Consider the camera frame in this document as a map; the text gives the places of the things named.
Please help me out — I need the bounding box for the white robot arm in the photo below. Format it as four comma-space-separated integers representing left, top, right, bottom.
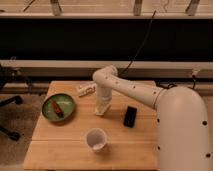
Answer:
93, 65, 213, 171

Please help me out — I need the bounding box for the white plastic object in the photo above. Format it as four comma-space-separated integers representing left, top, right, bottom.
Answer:
77, 83, 96, 97

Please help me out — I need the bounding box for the black phone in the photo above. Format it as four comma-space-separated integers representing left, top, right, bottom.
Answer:
123, 106, 137, 128

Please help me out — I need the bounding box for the green plate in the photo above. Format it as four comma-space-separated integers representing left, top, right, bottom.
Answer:
42, 93, 76, 122

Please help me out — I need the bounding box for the white paper cup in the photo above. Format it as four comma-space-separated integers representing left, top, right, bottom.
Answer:
85, 128, 107, 152

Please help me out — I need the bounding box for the red brown object on plate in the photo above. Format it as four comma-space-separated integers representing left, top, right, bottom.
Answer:
52, 101, 64, 118

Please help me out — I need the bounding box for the black office chair base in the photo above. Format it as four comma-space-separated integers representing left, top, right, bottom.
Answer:
0, 64, 24, 142

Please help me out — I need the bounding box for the black cable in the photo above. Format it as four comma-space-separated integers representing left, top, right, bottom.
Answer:
118, 9, 157, 78

